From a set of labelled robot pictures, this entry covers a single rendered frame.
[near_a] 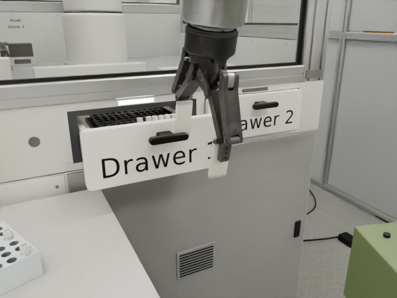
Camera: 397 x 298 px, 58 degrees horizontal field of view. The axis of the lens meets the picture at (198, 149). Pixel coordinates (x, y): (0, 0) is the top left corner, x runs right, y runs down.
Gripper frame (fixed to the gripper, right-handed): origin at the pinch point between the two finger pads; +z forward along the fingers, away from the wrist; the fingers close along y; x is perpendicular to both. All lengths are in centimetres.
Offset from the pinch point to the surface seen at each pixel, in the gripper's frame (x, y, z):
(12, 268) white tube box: 30.0, -6.6, 9.6
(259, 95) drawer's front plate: -28.5, 22.6, 2.2
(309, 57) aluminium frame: -46, 27, -6
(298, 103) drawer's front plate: -41.6, 21.9, 5.4
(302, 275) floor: -78, 28, 98
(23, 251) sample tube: 28.4, -4.7, 8.9
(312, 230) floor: -109, 54, 104
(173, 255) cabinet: -4.9, 15.5, 43.1
